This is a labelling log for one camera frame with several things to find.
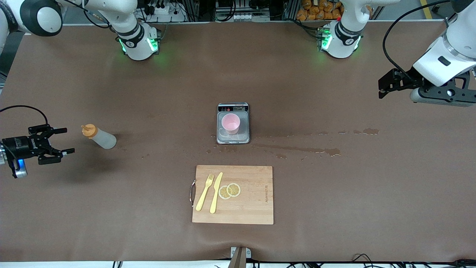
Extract wooden cutting board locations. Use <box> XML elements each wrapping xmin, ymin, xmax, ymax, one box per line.
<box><xmin>190</xmin><ymin>165</ymin><xmax>274</xmax><ymax>225</ymax></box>

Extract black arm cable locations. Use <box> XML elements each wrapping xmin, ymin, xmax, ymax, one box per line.
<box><xmin>0</xmin><ymin>105</ymin><xmax>49</xmax><ymax>125</ymax></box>
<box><xmin>382</xmin><ymin>0</ymin><xmax>452</xmax><ymax>80</ymax></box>

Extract yellow plastic fork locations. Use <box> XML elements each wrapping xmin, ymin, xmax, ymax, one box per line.
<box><xmin>196</xmin><ymin>173</ymin><xmax>215</xmax><ymax>212</ymax></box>

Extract yellow plastic knife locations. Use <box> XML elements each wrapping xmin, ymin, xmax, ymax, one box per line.
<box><xmin>209</xmin><ymin>172</ymin><xmax>223</xmax><ymax>214</ymax></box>

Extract translucent sauce bottle orange cap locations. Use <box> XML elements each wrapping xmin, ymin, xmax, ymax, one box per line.
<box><xmin>81</xmin><ymin>124</ymin><xmax>117</xmax><ymax>150</ymax></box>

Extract metal table edge bracket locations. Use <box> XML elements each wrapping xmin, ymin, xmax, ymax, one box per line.
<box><xmin>229</xmin><ymin>246</ymin><xmax>251</xmax><ymax>268</ymax></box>

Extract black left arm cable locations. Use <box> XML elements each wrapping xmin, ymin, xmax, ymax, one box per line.
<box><xmin>382</xmin><ymin>0</ymin><xmax>452</xmax><ymax>80</ymax></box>

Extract white power strip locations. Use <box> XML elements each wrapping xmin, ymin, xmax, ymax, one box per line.
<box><xmin>232</xmin><ymin>13</ymin><xmax>271</xmax><ymax>22</ymax></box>
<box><xmin>149</xmin><ymin>2</ymin><xmax>186</xmax><ymax>17</ymax></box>

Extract pink cup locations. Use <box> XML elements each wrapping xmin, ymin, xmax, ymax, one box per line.
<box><xmin>221</xmin><ymin>114</ymin><xmax>241</xmax><ymax>135</ymax></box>

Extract brown table mat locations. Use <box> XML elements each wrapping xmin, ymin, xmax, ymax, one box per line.
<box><xmin>0</xmin><ymin>21</ymin><xmax>476</xmax><ymax>263</ymax></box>

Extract silver digital kitchen scale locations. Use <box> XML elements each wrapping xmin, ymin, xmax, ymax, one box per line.
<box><xmin>216</xmin><ymin>103</ymin><xmax>250</xmax><ymax>145</ymax></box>

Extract orange snack bags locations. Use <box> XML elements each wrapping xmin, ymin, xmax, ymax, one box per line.
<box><xmin>296</xmin><ymin>0</ymin><xmax>344</xmax><ymax>21</ymax></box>

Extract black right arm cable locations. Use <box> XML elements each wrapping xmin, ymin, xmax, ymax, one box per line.
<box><xmin>0</xmin><ymin>105</ymin><xmax>49</xmax><ymax>125</ymax></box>

